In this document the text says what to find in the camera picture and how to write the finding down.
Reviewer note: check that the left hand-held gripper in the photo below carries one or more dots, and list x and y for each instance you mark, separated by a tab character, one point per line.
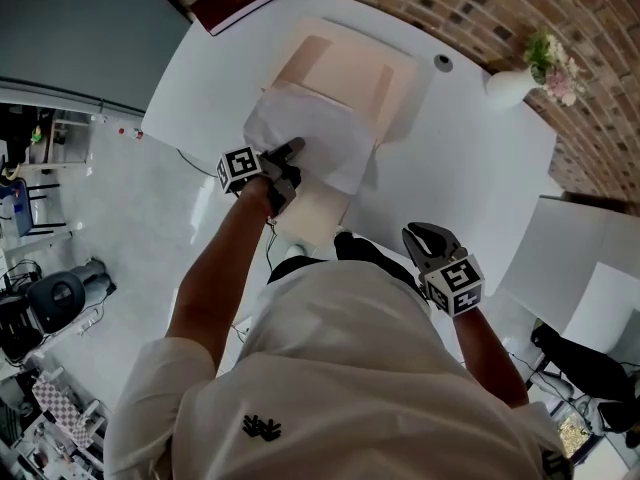
241	164

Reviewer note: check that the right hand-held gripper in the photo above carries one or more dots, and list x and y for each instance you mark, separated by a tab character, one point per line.
455	284

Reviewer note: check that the white sheet of paper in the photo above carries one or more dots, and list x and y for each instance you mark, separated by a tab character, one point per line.
320	133

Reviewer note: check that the person's right forearm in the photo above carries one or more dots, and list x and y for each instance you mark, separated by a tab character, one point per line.
487	353

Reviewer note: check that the person's left forearm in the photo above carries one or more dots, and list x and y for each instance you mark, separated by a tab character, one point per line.
220	263

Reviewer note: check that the person's black trousers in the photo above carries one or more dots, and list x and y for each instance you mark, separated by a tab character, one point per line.
365	253

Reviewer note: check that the person's white shoe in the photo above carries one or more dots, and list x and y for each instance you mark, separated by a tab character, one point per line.
298	249

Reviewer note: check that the white side desk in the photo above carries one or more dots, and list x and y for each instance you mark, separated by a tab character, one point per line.
565	253

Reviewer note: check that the red-capped plastic bottle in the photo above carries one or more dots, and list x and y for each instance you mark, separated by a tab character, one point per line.
132	133

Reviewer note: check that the person's white t-shirt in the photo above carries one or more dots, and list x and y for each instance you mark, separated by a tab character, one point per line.
340	378

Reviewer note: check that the white vase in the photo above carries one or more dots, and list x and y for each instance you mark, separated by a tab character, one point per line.
507	88

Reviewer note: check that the grey round desk grommet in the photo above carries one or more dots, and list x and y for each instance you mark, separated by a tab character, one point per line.
443	61

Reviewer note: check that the black jacket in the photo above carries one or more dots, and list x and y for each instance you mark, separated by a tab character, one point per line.
585	373

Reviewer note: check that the pink and white flower bouquet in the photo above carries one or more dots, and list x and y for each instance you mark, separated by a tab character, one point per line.
552	63

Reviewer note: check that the white shelf rack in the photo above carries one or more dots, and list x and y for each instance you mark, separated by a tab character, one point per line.
60	138

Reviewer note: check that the black office chair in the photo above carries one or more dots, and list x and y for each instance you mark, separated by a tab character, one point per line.
56	295

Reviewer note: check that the checkered cloth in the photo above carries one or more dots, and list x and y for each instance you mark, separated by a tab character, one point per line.
60	408

